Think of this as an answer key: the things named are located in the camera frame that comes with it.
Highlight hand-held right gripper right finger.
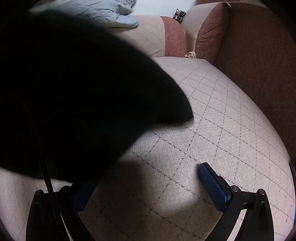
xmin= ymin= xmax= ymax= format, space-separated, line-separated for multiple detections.
xmin=198 ymin=162 xmax=275 ymax=241

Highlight pink and red sofa cushion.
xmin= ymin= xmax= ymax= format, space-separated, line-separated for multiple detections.
xmin=111 ymin=15 xmax=187 ymax=58
xmin=181 ymin=2 xmax=230 ymax=65

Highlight black pants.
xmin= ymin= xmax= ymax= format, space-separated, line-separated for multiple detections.
xmin=0 ymin=9 xmax=195 ymax=186

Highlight grey quilted pillow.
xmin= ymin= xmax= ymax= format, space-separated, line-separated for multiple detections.
xmin=55 ymin=0 xmax=139 ymax=29

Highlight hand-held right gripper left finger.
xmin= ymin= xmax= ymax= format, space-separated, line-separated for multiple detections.
xmin=25 ymin=180 xmax=97 ymax=241

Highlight pink quilted sofa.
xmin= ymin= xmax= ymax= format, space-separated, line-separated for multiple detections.
xmin=0 ymin=0 xmax=296 ymax=241

